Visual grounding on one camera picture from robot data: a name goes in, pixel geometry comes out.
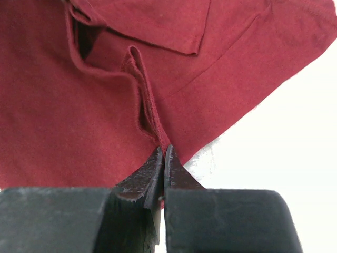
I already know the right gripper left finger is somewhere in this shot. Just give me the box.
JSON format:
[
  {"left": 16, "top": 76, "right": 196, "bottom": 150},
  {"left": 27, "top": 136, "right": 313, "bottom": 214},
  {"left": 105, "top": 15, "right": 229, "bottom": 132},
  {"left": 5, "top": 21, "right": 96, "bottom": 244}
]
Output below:
[{"left": 1, "top": 148, "right": 163, "bottom": 252}]

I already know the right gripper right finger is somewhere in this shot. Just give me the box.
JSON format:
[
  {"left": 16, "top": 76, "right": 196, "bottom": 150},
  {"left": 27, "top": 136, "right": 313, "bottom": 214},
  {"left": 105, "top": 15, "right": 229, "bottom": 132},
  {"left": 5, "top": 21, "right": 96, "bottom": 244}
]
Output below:
[{"left": 164, "top": 146, "right": 302, "bottom": 252}]

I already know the dark red polo shirt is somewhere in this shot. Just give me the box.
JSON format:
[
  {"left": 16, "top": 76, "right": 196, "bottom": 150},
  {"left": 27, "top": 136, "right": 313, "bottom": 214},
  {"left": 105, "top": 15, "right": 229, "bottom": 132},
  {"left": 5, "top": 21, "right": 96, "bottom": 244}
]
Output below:
[{"left": 1, "top": 1, "right": 336, "bottom": 188}]

